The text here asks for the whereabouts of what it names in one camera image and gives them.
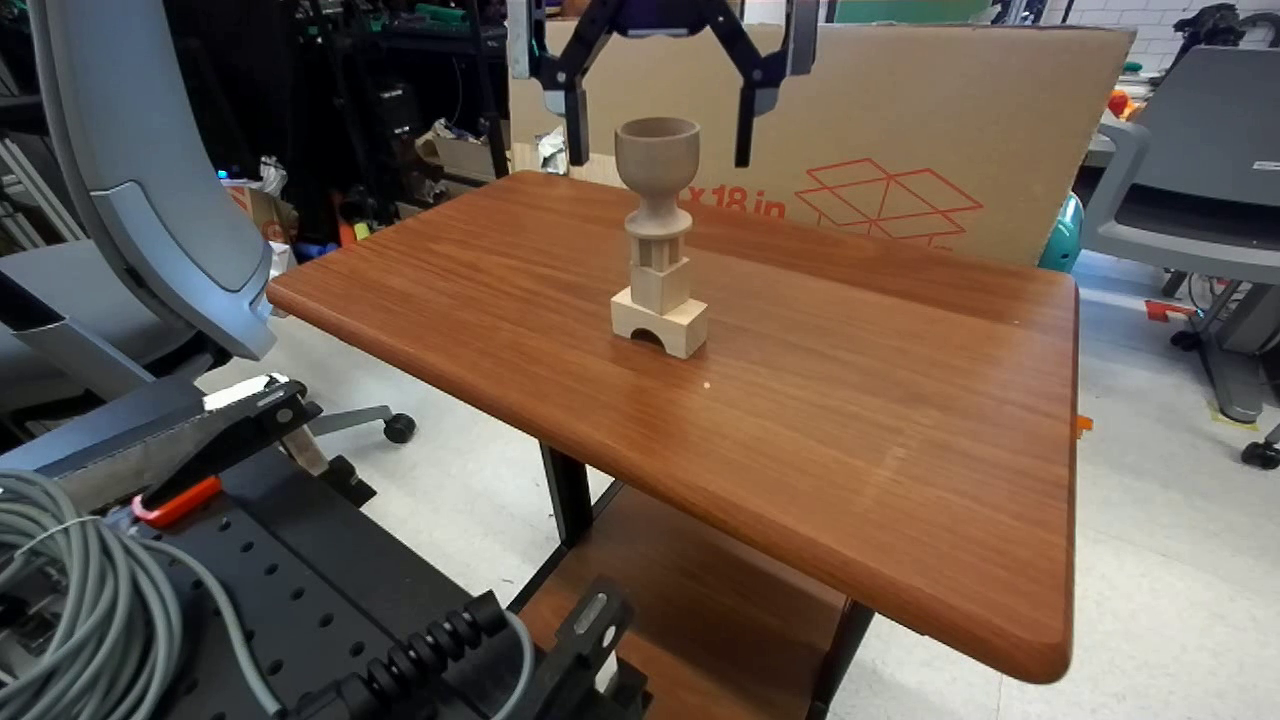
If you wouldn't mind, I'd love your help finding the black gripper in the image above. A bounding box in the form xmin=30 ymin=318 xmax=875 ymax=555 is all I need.
xmin=528 ymin=0 xmax=790 ymax=172

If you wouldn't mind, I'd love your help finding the wooden goblet cup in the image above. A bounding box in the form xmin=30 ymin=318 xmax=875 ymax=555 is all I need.
xmin=612 ymin=113 xmax=706 ymax=244

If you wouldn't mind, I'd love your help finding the small wooden block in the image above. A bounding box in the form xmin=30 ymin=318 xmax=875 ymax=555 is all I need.
xmin=629 ymin=234 xmax=687 ymax=274

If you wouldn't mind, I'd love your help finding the wooden square block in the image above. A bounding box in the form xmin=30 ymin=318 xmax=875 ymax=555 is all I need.
xmin=622 ymin=258 xmax=694 ymax=318

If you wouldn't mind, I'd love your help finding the wooden arch block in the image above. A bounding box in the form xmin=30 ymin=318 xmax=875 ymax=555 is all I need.
xmin=608 ymin=283 xmax=710 ymax=366

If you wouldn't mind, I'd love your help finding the green board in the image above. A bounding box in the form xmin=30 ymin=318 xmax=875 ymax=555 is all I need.
xmin=825 ymin=0 xmax=991 ymax=29

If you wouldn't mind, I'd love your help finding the cardboard box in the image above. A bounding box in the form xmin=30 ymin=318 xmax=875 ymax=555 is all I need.
xmin=509 ymin=17 xmax=1139 ymax=276

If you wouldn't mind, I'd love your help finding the black equipment rack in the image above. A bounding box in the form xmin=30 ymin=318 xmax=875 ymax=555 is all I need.
xmin=164 ymin=0 xmax=538 ymax=258

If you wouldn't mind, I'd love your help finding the black table leg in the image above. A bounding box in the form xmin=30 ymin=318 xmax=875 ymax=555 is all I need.
xmin=535 ymin=442 xmax=600 ymax=551

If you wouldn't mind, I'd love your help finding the teal exercise ball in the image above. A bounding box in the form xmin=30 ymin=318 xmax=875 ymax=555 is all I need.
xmin=1036 ymin=190 xmax=1092 ymax=280

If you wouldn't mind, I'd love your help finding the wooden table lower shelf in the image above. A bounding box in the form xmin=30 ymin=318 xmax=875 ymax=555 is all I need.
xmin=514 ymin=475 xmax=857 ymax=720

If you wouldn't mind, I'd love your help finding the large blue-grey office chair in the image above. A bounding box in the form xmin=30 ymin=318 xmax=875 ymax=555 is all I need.
xmin=0 ymin=0 xmax=420 ymax=517

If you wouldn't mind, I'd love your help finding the grey office chair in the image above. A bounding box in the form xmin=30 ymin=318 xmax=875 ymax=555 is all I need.
xmin=1082 ymin=40 xmax=1280 ymax=473

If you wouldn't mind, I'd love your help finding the grey cable coil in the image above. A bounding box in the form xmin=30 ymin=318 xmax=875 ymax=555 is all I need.
xmin=0 ymin=467 xmax=288 ymax=720

